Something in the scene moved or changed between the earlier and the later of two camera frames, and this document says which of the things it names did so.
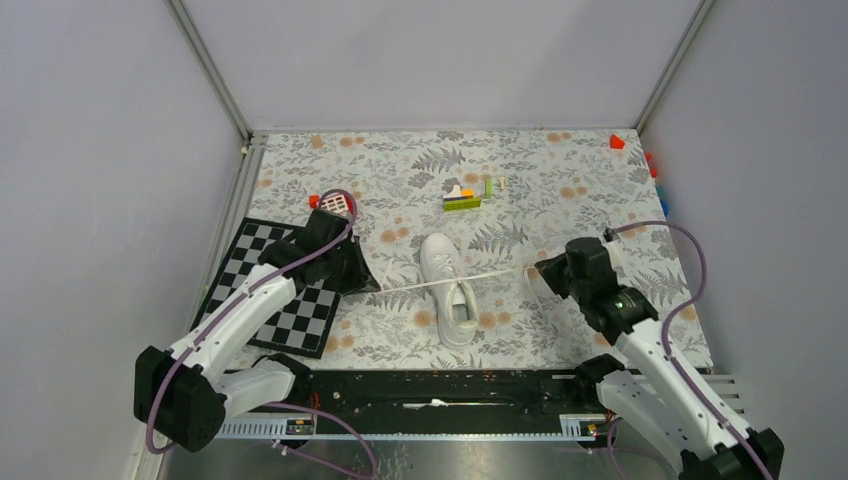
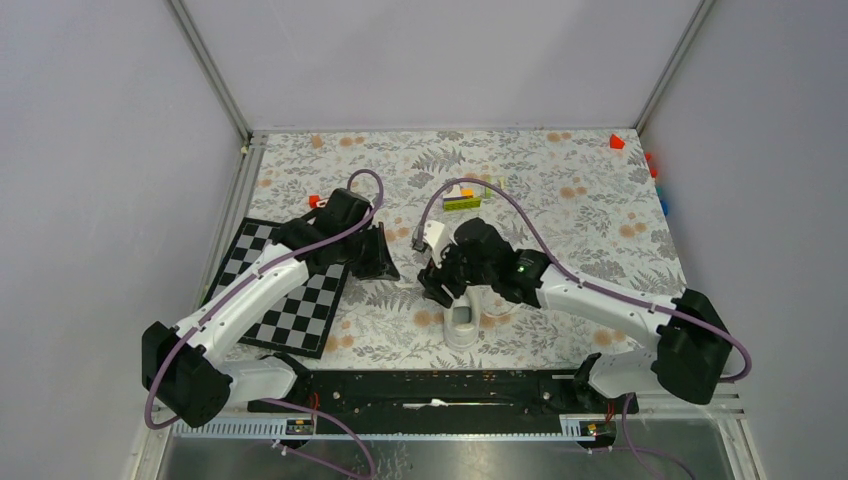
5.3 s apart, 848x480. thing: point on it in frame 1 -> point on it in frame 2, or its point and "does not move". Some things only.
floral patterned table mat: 492,248 does not move
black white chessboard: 305,325 does not move
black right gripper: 550,268 -> 433,277
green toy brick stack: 461,199 does not move
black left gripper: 361,281 -> 382,265
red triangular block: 616,143 does not move
